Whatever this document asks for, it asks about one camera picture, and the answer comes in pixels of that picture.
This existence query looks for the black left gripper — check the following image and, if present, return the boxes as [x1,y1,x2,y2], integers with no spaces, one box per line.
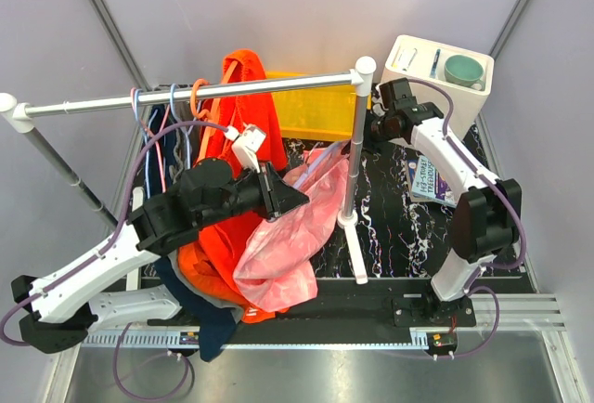
[198,161,310,229]

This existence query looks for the pink patterned shorts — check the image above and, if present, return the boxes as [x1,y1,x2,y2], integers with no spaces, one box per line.
[233,144,349,313]

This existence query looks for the lilac wire clothes hanger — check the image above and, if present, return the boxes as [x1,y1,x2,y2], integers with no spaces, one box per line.
[293,140,347,189]

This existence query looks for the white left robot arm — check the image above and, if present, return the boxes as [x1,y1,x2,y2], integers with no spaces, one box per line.
[11,158,309,354]

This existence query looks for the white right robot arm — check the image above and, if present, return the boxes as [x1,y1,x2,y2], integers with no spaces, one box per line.
[365,78,526,326]

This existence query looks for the pink clothes hanger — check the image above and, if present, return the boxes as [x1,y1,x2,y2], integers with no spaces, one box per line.
[131,86,169,195]

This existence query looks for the treehouse children's book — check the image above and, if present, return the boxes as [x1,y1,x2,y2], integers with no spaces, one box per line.
[405,155,457,207]

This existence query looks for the yellow plastic crate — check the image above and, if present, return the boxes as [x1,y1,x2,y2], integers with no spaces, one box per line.
[268,81,356,142]

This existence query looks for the blue pen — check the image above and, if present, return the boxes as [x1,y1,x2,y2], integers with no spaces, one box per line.
[430,48,441,79]

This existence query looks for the white pen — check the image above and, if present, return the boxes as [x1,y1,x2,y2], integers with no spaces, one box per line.
[399,48,418,72]

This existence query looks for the teal ceramic cup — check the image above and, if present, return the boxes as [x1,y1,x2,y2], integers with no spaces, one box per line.
[444,55,485,91]

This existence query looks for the orange garment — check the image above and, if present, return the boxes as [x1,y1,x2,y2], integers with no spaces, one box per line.
[176,48,291,325]

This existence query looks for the black marble table mat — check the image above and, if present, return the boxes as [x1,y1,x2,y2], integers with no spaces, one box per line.
[120,82,539,281]

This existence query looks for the grey garment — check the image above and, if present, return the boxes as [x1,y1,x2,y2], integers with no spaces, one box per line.
[168,102,193,183]

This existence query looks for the navy blue garment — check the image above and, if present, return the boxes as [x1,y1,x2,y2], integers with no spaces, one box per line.
[143,103,239,362]

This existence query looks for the silver clothes rack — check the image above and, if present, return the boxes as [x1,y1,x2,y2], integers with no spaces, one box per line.
[1,56,377,284]

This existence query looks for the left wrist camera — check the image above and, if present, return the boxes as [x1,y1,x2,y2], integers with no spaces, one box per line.
[225,124,266,173]

